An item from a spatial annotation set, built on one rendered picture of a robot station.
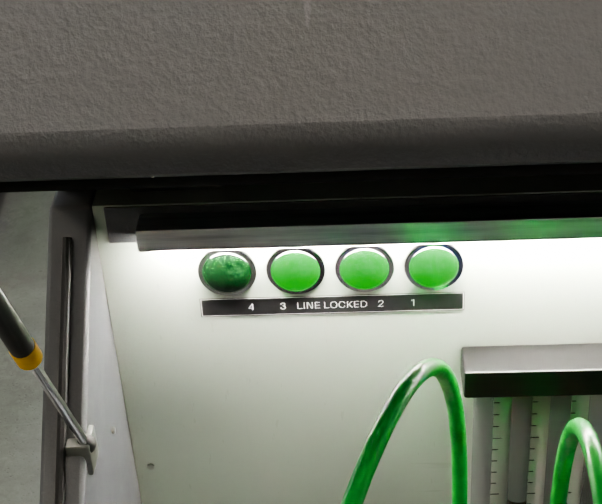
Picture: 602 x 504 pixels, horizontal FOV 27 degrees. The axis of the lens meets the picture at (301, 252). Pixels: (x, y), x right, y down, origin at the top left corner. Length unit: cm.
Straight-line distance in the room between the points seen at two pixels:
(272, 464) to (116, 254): 28
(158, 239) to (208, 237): 4
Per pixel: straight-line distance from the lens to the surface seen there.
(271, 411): 120
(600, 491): 90
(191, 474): 126
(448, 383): 101
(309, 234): 104
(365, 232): 104
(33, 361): 90
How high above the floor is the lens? 199
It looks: 33 degrees down
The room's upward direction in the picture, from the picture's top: 4 degrees counter-clockwise
